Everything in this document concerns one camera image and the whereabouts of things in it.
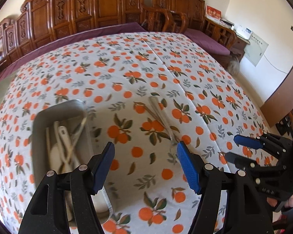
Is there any white ceramic spoon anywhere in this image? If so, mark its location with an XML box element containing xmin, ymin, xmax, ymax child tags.
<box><xmin>57</xmin><ymin>125</ymin><xmax>81</xmax><ymax>169</ymax></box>

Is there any steel fork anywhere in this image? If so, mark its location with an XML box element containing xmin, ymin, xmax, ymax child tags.
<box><xmin>149</xmin><ymin>96</ymin><xmax>178</xmax><ymax>159</ymax></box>

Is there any large white serving spoon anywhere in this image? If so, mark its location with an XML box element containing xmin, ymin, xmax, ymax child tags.
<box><xmin>49</xmin><ymin>143</ymin><xmax>63</xmax><ymax>174</ymax></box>

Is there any cream plastic chopstick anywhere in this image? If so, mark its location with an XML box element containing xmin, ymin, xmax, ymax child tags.
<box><xmin>45</xmin><ymin>127</ymin><xmax>52</xmax><ymax>169</ymax></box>

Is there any person's right hand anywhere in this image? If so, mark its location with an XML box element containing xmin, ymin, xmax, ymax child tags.
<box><xmin>264</xmin><ymin>189</ymin><xmax>293</xmax><ymax>212</ymax></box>

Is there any wooden side table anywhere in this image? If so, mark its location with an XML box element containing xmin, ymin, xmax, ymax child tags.
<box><xmin>260</xmin><ymin>67</ymin><xmax>293</xmax><ymax>127</ymax></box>

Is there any metal rectangular utensil tray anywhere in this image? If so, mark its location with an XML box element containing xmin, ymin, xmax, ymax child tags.
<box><xmin>20</xmin><ymin>100</ymin><xmax>112</xmax><ymax>233</ymax></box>

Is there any orange print tablecloth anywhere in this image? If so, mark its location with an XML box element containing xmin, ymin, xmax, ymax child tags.
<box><xmin>0</xmin><ymin>33</ymin><xmax>276</xmax><ymax>233</ymax></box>

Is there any purple seat cushion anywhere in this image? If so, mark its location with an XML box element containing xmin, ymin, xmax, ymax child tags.
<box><xmin>184</xmin><ymin>28</ymin><xmax>230</xmax><ymax>56</ymax></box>

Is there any white router box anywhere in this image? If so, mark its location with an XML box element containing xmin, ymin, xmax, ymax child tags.
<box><xmin>235</xmin><ymin>25</ymin><xmax>252</xmax><ymax>40</ymax></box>

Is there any red gift box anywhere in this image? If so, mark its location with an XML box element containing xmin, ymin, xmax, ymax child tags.
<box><xmin>205</xmin><ymin>5</ymin><xmax>222</xmax><ymax>22</ymax></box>

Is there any carved wooden armchair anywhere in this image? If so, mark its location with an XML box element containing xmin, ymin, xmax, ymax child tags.
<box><xmin>142</xmin><ymin>0</ymin><xmax>237</xmax><ymax>51</ymax></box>

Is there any wall electrical panel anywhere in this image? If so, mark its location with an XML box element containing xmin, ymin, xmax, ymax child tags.
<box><xmin>245</xmin><ymin>32</ymin><xmax>269</xmax><ymax>66</ymax></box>

